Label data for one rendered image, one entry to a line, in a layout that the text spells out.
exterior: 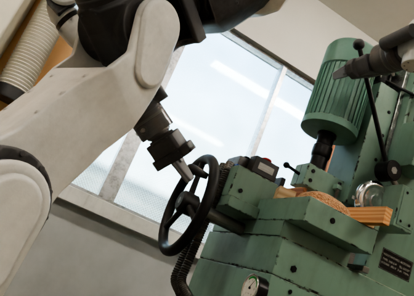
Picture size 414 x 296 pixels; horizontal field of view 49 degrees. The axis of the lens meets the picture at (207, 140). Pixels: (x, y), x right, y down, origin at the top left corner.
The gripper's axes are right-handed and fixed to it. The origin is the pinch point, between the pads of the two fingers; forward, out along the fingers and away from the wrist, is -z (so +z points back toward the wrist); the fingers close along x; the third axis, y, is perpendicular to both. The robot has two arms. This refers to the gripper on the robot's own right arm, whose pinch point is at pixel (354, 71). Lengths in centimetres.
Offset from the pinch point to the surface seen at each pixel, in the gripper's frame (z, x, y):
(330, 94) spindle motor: -8.9, 2.8, 4.0
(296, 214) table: 10, 36, 34
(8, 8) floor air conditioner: -109, 84, -69
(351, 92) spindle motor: -5.7, -2.6, 4.8
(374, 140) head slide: -7.1, -8.5, 20.3
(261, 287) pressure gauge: 15, 51, 46
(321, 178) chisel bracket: -10.6, 11.1, 28.5
